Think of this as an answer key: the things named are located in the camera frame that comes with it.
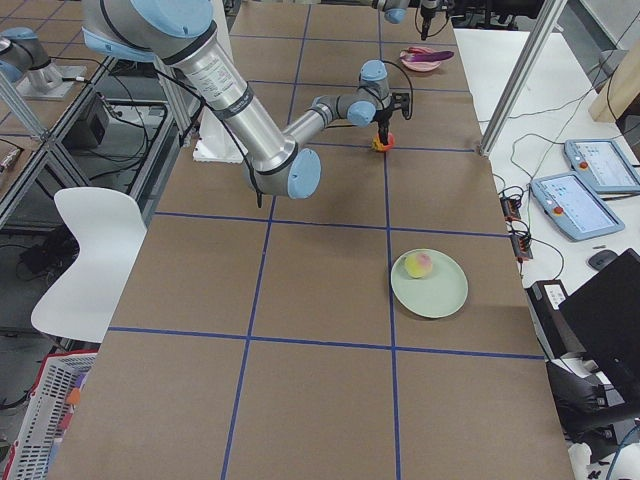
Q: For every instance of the brown table mat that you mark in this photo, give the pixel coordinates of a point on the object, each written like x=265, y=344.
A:
x=263, y=340

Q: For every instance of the red chili pepper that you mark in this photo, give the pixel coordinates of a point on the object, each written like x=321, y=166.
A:
x=417, y=50

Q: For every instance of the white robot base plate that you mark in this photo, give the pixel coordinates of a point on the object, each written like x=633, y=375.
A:
x=214, y=143

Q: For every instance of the pink plate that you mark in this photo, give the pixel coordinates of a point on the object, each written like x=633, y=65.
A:
x=406, y=60

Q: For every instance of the light green plate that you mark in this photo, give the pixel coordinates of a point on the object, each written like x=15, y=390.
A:
x=440, y=294

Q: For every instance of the white chair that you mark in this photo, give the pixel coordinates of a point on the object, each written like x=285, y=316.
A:
x=109, y=230

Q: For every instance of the black computer mouse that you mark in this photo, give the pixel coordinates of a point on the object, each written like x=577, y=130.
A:
x=601, y=259

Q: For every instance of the blue teach pendant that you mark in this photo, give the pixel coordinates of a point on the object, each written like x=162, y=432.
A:
x=574, y=207
x=602, y=164

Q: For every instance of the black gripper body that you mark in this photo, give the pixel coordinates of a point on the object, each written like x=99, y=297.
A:
x=383, y=121
x=425, y=20

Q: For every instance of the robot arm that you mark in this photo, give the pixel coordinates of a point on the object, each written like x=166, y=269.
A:
x=183, y=35
x=395, y=11

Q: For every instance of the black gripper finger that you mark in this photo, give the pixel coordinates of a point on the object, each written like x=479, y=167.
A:
x=383, y=132

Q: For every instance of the green pink peach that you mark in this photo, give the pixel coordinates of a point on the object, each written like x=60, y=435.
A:
x=418, y=265

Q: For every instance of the purple eggplant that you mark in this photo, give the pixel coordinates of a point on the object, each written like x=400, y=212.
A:
x=432, y=57

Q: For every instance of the black laptop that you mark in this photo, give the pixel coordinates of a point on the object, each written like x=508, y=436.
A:
x=604, y=315

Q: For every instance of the grey aluminium frame post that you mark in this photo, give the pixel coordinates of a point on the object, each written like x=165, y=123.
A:
x=535, y=42

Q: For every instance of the blue teach pendant near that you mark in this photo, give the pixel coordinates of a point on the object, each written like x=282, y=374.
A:
x=574, y=207

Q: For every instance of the white plastic basket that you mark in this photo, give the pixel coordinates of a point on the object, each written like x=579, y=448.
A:
x=50, y=408

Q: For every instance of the red orange pomegranate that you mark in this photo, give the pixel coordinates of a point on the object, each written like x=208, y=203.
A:
x=379, y=146

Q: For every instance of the blue teach pendant far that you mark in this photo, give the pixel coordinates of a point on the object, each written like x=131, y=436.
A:
x=602, y=164

